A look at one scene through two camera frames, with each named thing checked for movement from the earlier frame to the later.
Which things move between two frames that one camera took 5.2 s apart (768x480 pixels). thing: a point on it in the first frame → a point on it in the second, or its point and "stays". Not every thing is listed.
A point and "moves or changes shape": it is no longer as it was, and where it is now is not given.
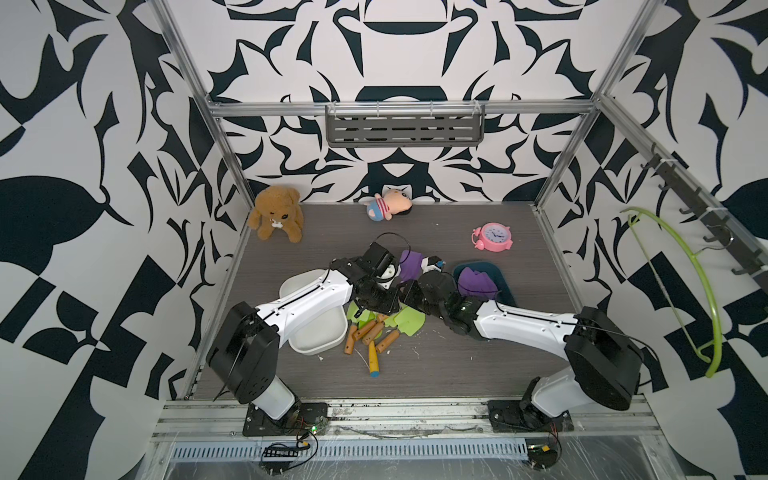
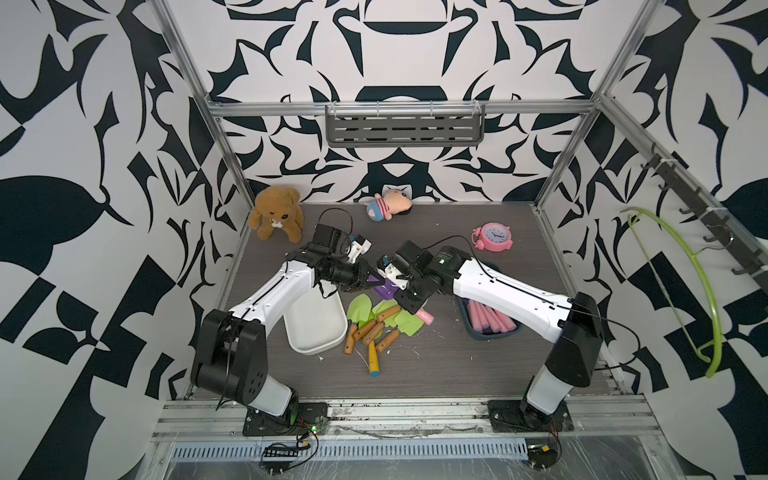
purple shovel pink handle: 410,265 moves or changes shape
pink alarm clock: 492,237 stays
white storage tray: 325,336 stays
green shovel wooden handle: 407,320 stays
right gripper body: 413,295 → 414,283
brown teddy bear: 276,208 stays
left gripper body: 382,299 → 343,274
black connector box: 542,455 stays
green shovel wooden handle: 362,316 stays
